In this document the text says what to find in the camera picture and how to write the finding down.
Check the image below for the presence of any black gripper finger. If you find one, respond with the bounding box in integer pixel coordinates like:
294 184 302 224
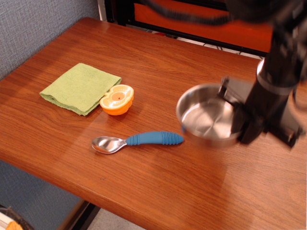
231 105 248 134
238 116 264 144

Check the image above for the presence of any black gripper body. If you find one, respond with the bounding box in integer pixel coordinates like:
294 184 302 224
218 59 307 148

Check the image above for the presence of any stainless steel pot with handle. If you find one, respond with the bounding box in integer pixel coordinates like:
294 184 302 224
176 84 240 148

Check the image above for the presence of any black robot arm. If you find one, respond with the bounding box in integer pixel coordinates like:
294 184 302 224
219 0 307 146

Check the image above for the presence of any green folded towel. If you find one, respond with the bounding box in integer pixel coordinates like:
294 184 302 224
40 63 121 116

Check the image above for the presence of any orange toy fruit half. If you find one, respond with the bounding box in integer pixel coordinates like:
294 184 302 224
99 84 134 115

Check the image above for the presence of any orange object at floor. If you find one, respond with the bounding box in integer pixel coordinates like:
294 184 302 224
6 221 23 230

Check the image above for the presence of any spoon with blue handle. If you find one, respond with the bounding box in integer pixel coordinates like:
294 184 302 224
91 131 184 154

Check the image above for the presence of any black metal frame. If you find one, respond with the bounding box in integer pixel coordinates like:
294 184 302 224
101 0 267 57

